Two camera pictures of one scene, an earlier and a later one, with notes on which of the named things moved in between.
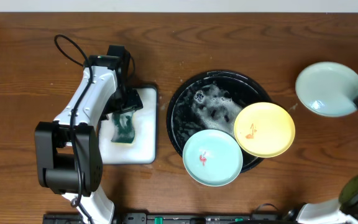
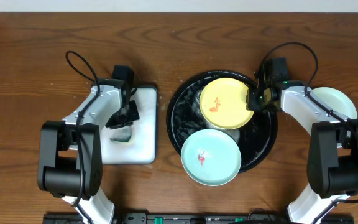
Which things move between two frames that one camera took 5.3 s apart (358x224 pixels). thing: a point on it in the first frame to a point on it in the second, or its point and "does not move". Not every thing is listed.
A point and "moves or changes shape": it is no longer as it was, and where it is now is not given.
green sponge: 123,127 does not move
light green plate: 328,89 moves or changes shape
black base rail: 178,218 does not move
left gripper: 132,101 to 123,116
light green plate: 212,157 does not move
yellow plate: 264,129 to 223,103
